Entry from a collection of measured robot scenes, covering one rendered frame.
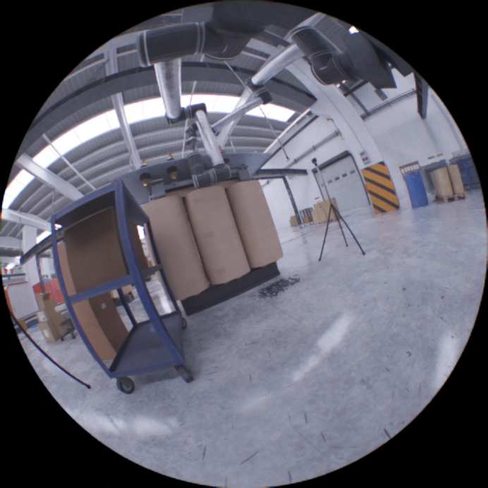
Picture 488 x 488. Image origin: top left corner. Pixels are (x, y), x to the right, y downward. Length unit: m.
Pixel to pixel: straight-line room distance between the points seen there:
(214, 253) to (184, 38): 1.42
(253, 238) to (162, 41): 1.56
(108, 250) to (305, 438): 0.87
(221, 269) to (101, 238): 0.98
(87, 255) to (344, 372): 1.04
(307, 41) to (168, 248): 1.82
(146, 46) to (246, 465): 1.31
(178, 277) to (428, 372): 1.53
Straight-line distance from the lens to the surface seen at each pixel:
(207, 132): 1.28
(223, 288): 1.46
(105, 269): 0.65
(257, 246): 1.44
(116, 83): 4.63
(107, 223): 0.66
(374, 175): 5.33
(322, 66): 1.22
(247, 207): 1.46
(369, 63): 1.02
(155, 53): 0.79
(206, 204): 1.33
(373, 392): 0.60
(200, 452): 0.62
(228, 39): 0.80
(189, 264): 1.25
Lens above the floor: 0.54
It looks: 3 degrees down
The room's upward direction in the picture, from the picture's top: 18 degrees counter-clockwise
